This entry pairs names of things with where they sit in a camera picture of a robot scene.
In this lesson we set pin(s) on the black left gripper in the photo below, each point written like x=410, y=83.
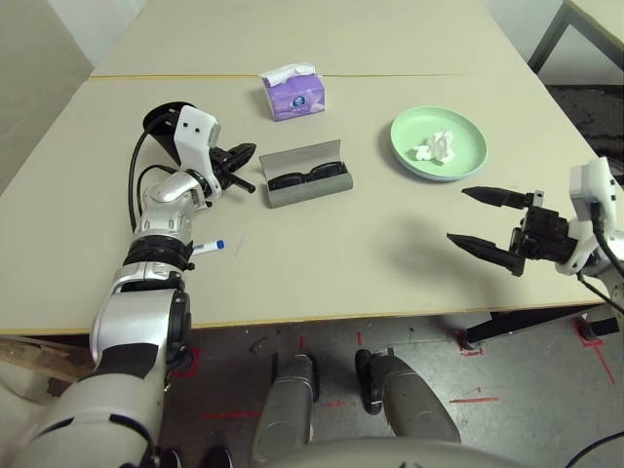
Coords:
x=222, y=166

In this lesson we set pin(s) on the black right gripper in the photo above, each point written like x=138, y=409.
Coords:
x=541, y=234

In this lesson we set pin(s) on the grey glasses case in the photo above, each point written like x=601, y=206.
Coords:
x=312, y=192

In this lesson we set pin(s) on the black sunglasses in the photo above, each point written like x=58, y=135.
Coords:
x=331, y=171

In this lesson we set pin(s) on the white tissue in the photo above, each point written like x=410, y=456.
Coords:
x=439, y=146

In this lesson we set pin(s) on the white marker blue cap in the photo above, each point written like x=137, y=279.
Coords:
x=212, y=246

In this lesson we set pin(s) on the green plate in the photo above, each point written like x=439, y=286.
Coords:
x=414, y=131

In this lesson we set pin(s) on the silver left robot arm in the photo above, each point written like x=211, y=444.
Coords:
x=136, y=317

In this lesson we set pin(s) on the purple tissue pack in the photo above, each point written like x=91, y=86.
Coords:
x=297, y=100

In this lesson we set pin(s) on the black plastic cup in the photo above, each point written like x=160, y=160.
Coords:
x=158, y=122

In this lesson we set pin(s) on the black table foot bar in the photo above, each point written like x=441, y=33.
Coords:
x=526, y=324

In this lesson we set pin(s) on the grey robot right leg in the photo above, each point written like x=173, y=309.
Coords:
x=414, y=404

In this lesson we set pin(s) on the grey robot leg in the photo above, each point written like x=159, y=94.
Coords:
x=287, y=414
x=414, y=404

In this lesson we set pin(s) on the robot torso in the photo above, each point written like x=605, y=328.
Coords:
x=390, y=456

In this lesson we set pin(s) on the grey robot left leg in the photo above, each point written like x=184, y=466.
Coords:
x=287, y=414

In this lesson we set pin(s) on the wooden plank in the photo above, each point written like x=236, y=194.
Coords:
x=39, y=356

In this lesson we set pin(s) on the black sneaker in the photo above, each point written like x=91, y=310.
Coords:
x=218, y=458

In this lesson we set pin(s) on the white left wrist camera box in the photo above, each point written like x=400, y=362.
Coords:
x=192, y=131

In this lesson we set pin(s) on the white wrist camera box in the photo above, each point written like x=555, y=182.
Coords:
x=192, y=131
x=592, y=185

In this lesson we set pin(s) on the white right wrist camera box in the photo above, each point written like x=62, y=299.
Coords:
x=592, y=185

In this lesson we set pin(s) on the beige table black frame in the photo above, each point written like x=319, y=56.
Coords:
x=548, y=35

